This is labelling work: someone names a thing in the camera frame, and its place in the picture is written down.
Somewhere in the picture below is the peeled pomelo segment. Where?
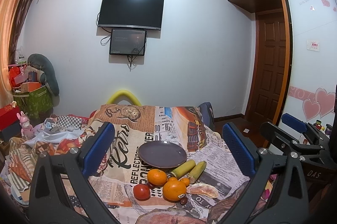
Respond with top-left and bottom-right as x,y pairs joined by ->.
187,183 -> 219,199

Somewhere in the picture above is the red tomato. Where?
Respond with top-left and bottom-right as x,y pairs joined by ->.
133,184 -> 151,201

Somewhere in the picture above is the green husked corn cob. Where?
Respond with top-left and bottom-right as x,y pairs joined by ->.
188,161 -> 207,184

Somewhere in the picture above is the dark red jujube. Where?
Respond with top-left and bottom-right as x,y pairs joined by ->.
147,182 -> 156,189
180,197 -> 188,205

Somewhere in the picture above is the small mandarin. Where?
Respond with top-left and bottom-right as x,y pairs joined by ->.
180,177 -> 190,187
167,177 -> 178,182

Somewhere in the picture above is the medium orange mandarin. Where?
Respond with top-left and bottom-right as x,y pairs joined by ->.
147,169 -> 167,186

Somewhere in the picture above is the large orange with sticker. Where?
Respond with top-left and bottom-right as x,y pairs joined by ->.
162,180 -> 187,202

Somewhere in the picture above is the white wardrobe with hearts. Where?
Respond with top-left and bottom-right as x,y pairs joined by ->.
283,0 -> 336,129

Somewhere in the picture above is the brown wooden door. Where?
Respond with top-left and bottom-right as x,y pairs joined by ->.
246,11 -> 286,126

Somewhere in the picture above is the pink rabbit toy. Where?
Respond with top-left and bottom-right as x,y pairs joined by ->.
17,111 -> 34,140

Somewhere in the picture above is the dark blue chair back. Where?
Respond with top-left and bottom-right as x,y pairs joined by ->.
198,102 -> 215,130

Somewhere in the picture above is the green storage box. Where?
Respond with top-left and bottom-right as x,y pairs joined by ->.
13,86 -> 53,119

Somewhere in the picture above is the red gift box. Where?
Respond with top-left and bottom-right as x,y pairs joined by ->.
0,105 -> 20,130

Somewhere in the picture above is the purple ceramic plate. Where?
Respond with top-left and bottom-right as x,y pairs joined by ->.
138,141 -> 187,169

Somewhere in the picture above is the printed newspaper pattern blanket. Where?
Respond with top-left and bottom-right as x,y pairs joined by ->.
4,103 -> 277,224

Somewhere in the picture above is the grey seal plush toy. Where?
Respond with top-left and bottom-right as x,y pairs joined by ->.
27,54 -> 59,97

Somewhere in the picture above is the orange striped curtain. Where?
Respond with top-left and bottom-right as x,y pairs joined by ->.
1,0 -> 33,107

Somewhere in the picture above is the small black wall monitor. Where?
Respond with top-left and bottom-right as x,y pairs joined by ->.
109,29 -> 147,56

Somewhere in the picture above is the black wall television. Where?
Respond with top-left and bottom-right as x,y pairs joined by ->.
98,0 -> 164,30

